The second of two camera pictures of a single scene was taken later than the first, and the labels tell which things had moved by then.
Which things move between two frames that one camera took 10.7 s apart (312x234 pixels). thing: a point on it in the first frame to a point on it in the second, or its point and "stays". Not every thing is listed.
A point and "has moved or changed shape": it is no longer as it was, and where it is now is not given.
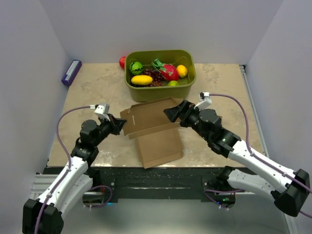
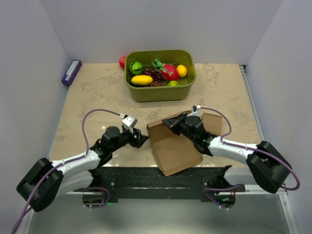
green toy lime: [173, 83] stays
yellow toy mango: [142, 80] stays
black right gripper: [183, 111] to [174, 122]
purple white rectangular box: [71, 72] stays
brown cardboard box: [155, 131] has moved or changed shape
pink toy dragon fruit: [168, 71] stays
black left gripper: [116, 124] to [140, 139]
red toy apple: [122, 62] stays
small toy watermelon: [136, 68] stays
